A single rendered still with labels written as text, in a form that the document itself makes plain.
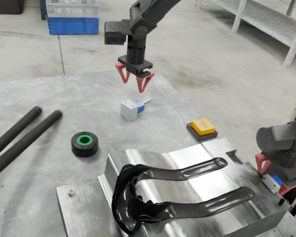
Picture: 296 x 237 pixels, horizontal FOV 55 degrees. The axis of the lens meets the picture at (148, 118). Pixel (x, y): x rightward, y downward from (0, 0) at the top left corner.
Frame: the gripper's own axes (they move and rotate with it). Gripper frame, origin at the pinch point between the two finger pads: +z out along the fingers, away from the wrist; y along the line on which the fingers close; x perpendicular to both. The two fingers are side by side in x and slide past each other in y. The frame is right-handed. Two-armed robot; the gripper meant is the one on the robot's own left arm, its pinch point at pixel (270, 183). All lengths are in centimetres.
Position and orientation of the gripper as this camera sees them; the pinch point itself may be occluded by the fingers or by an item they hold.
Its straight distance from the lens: 88.3
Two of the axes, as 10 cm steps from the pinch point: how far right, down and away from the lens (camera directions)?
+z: -1.3, 7.8, 6.1
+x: 9.0, -1.7, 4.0
